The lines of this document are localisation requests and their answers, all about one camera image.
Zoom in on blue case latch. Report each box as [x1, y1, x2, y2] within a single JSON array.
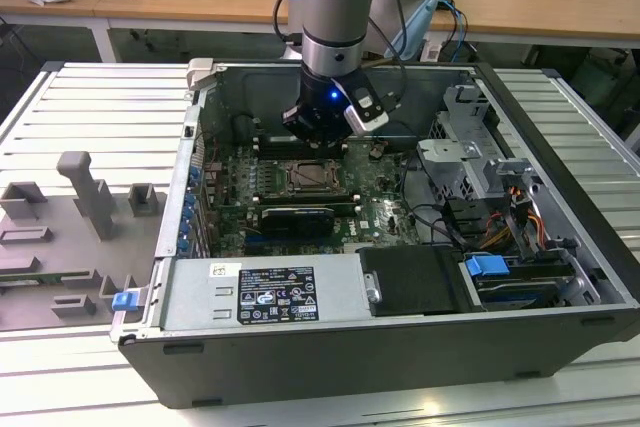
[[111, 289, 140, 313]]

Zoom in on black plastic shroud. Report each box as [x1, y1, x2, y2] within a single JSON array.
[[358, 244, 474, 319]]

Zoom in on metal socket cover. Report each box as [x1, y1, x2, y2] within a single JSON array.
[[285, 160, 347, 193]]

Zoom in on silver disk bay cage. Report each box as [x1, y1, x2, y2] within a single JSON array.
[[415, 82, 544, 211]]

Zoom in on black wire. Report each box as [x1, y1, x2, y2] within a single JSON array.
[[407, 202, 469, 252]]

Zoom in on black graphics card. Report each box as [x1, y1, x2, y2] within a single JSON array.
[[258, 203, 336, 239]]

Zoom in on grey power supply unit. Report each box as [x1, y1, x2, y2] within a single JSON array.
[[158, 251, 375, 334]]

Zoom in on silver CPU plate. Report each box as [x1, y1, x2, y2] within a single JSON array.
[[294, 167, 337, 188]]

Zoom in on green motherboard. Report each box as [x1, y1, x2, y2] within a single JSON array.
[[212, 136, 451, 257]]

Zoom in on hard disk in blue carrier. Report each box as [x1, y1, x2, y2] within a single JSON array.
[[462, 254, 584, 311]]

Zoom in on yellow red power wires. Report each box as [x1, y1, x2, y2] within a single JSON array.
[[479, 185, 545, 251]]

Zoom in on grey parts rack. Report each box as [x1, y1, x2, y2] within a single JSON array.
[[0, 149, 170, 333]]

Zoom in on blue cable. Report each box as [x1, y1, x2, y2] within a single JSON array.
[[434, 0, 471, 66]]

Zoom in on grey case handle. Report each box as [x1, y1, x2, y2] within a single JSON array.
[[184, 56, 226, 94]]

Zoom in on silver chipset heatsink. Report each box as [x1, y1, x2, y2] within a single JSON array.
[[343, 240, 399, 255]]

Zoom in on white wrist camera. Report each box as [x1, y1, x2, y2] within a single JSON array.
[[342, 86, 392, 137]]

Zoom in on CPU socket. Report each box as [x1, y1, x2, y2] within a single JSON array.
[[283, 159, 350, 196]]

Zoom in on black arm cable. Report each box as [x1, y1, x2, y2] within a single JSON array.
[[272, 0, 409, 113]]

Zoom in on green RAM stick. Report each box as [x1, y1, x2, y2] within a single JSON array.
[[257, 189, 354, 206], [0, 272, 69, 287]]

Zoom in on black open PC case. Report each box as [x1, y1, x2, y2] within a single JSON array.
[[108, 56, 640, 411]]

